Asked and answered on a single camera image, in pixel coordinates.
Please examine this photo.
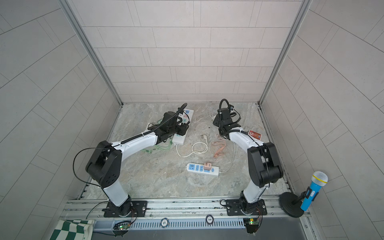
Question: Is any pink charging cable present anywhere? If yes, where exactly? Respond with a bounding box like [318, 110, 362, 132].
[211, 140, 227, 159]

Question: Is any pink charger plug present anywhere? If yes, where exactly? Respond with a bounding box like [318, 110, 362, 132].
[204, 162, 212, 171]

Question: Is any short blue power strip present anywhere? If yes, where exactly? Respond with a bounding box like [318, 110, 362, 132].
[185, 163, 220, 177]

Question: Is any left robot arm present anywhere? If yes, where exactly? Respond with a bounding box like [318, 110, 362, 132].
[85, 103, 190, 217]

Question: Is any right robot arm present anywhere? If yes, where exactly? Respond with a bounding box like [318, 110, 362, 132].
[213, 99, 284, 216]

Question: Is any long multicolour power strip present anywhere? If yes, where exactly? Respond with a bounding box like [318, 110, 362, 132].
[172, 109, 194, 145]

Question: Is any red card box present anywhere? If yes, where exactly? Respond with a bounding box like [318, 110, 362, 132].
[248, 130, 262, 141]

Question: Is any black round microphone stand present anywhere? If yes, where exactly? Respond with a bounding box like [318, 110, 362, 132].
[279, 192, 308, 218]

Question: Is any blue toy microphone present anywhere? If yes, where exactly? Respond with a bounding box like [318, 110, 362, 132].
[301, 171, 328, 211]

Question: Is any green checkered cloth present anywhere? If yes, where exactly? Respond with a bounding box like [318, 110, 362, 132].
[50, 220, 95, 240]

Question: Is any white power strip cord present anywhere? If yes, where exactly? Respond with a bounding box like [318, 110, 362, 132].
[175, 134, 209, 158]

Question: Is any green charging cable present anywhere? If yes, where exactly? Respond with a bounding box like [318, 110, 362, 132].
[140, 140, 175, 154]

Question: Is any aluminium mounting rail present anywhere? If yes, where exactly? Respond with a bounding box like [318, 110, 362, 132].
[59, 196, 307, 221]

